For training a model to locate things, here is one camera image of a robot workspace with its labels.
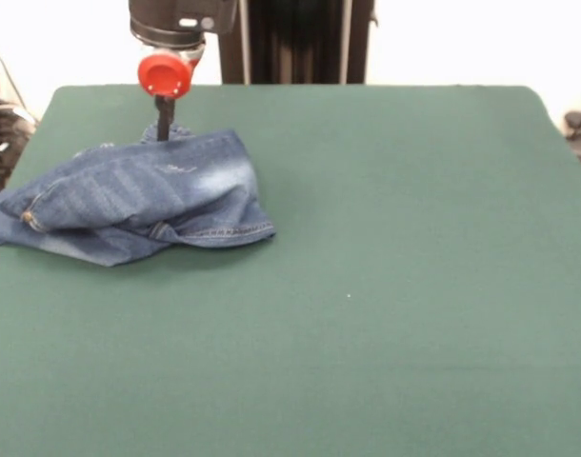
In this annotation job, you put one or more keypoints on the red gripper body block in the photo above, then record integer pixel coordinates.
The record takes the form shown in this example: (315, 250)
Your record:
(164, 76)

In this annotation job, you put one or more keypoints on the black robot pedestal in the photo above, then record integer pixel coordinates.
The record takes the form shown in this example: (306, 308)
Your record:
(300, 43)

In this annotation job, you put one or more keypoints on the dark green table cloth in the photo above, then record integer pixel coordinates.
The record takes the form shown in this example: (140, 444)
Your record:
(414, 357)

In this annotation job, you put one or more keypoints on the blue denim jeans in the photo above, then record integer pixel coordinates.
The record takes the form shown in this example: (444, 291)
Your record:
(143, 200)

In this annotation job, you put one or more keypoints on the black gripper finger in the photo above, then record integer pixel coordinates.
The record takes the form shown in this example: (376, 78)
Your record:
(165, 119)

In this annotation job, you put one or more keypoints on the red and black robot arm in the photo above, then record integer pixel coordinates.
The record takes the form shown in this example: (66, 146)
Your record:
(176, 16)

